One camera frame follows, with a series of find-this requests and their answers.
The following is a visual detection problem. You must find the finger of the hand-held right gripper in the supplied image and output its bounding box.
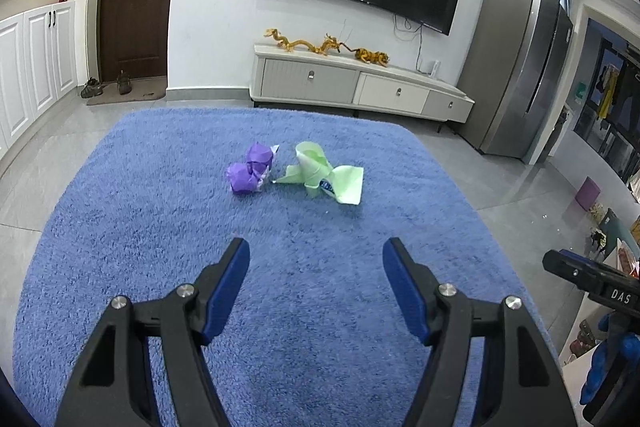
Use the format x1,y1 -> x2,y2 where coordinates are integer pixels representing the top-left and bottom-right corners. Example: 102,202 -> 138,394
558,248 -> 640,282
542,250 -> 607,297

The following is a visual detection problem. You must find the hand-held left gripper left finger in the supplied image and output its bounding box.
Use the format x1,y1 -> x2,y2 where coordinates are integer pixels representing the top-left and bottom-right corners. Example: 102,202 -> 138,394
54,237 -> 251,427

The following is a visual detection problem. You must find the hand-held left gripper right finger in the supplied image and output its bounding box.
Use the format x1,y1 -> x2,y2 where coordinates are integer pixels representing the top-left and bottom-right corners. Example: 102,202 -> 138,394
382,237 -> 577,427

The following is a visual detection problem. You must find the purple paper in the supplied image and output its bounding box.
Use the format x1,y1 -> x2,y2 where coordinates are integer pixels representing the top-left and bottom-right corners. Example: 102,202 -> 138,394
225,141 -> 280,196

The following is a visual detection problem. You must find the green paper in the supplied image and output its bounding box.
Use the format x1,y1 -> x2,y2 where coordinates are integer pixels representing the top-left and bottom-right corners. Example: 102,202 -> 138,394
272,141 -> 365,206

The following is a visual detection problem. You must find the person's right hand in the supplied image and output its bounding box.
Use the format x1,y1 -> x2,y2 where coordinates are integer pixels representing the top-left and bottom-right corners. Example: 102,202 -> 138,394
579,311 -> 640,407

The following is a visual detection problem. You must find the teal chair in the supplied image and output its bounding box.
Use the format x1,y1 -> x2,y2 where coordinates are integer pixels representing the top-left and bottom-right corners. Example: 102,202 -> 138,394
599,207 -> 632,259

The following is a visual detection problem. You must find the blue fluffy blanket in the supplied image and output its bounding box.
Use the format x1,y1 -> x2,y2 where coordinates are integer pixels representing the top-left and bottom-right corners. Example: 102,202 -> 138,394
12,107 -> 562,427

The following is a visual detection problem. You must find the grey steel refrigerator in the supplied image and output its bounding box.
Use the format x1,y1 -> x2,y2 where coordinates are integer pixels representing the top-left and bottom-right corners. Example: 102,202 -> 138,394
457,0 -> 574,160

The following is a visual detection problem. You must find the brown doormat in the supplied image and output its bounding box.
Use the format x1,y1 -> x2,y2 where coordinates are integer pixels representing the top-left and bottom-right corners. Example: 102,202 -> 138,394
85,87 -> 167,107

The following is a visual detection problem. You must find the white grey television cabinet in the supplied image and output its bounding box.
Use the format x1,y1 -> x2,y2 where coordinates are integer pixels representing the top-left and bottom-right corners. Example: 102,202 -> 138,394
249,44 -> 475,134

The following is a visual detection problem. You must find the orange tiger figurine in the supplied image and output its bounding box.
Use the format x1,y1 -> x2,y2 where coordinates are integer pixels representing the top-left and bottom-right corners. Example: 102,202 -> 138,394
353,48 -> 392,68

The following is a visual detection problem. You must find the golden dragon figurine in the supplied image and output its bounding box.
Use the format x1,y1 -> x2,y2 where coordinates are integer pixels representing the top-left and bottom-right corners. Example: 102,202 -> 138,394
263,28 -> 315,54
311,34 -> 352,58

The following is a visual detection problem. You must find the white low cupboard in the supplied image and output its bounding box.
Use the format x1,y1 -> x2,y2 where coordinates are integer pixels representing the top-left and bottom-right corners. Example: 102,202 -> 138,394
0,1 -> 79,160

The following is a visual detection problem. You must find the black television cable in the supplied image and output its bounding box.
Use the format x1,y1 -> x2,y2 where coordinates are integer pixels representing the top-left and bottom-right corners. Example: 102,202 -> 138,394
392,12 -> 427,74

